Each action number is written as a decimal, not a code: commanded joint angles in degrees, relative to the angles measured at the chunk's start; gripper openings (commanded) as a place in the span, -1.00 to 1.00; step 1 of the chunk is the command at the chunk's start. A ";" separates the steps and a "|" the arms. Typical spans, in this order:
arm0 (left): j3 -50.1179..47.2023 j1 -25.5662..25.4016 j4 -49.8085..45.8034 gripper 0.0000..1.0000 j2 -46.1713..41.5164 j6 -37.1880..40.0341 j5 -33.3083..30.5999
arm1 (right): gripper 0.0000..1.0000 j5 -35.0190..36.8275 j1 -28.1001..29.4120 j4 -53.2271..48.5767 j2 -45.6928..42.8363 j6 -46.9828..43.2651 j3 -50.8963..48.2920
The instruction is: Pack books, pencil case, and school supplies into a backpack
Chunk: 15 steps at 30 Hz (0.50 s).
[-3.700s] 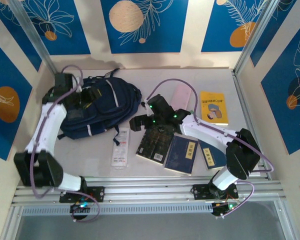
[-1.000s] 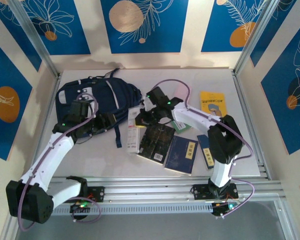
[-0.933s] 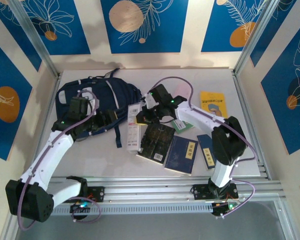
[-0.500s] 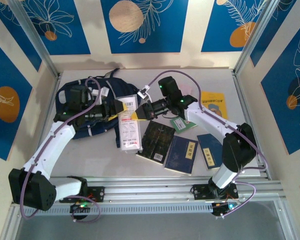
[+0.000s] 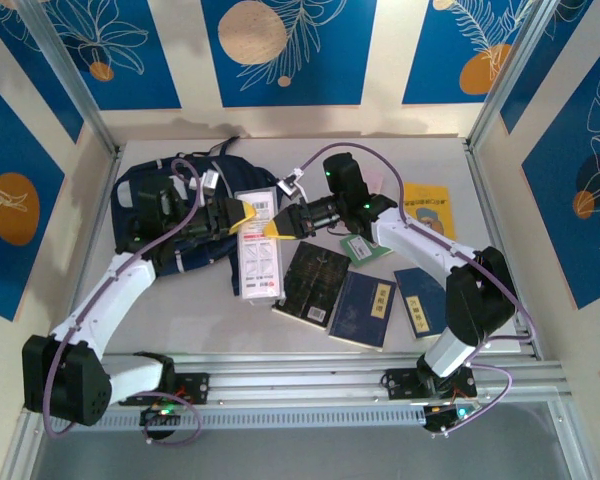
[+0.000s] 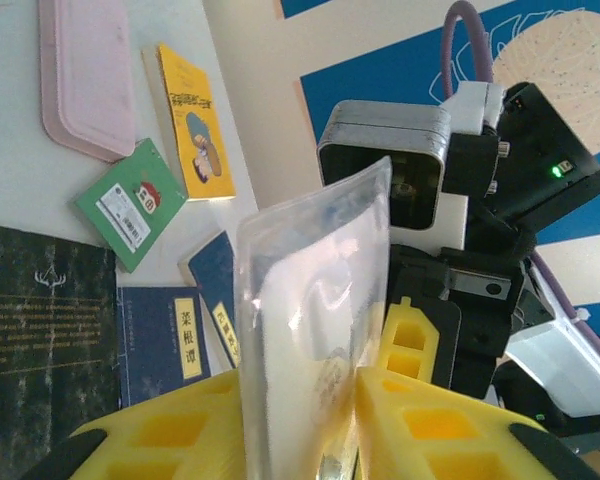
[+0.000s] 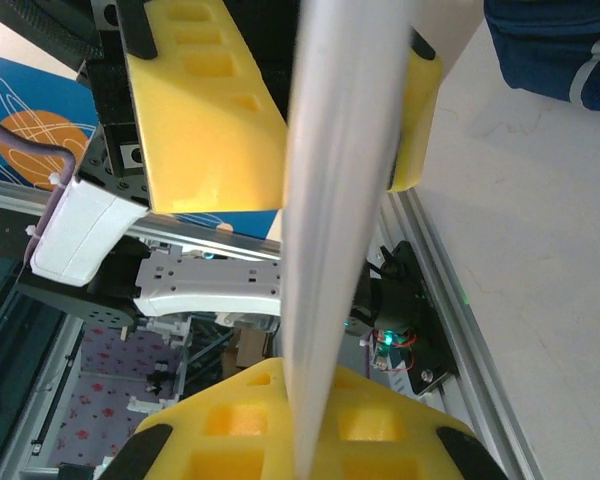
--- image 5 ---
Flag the white plastic supplies package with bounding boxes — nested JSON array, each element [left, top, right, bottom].
[[232, 185, 285, 306]]

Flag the navy blue backpack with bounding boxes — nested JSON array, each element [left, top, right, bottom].
[[109, 137, 276, 279]]

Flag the black book with barcode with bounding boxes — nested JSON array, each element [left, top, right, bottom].
[[271, 240, 352, 330]]

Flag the small green notebook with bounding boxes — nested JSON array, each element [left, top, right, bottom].
[[339, 233, 396, 268]]

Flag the yellow cartoon cover book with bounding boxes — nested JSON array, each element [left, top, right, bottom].
[[402, 182, 456, 240]]

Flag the navy book with star pattern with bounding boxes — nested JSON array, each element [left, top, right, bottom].
[[328, 271, 398, 353]]

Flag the plain navy book yellow label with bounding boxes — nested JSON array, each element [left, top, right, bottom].
[[393, 267, 454, 341]]

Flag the aluminium mounting rails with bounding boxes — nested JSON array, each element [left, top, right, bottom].
[[22, 352, 569, 415]]

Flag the grey metal panel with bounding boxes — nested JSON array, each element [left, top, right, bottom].
[[2, 402, 599, 480]]

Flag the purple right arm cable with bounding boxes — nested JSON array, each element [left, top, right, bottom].
[[297, 142, 537, 441]]

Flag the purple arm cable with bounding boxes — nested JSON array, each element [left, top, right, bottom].
[[43, 158, 204, 446], [297, 142, 537, 441]]

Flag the aluminium side rail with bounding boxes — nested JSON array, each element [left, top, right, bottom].
[[52, 142, 126, 374], [463, 139, 541, 361]]

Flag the blue floral wall poster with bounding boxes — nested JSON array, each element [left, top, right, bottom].
[[0, 0, 85, 145], [402, 0, 537, 106], [499, 0, 596, 135], [521, 43, 600, 311], [201, 0, 379, 108], [44, 0, 182, 111], [0, 69, 66, 322]]

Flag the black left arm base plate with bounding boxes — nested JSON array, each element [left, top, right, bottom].
[[117, 372, 211, 407]]

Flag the aluminium frame post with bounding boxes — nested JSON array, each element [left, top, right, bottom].
[[15, 0, 122, 157], [465, 0, 567, 154]]

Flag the grey slotted cable duct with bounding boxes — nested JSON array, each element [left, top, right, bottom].
[[42, 404, 429, 432]]

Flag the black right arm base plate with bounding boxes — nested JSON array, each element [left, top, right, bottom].
[[382, 367, 479, 402]]

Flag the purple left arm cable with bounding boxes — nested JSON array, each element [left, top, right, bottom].
[[43, 158, 204, 446]]

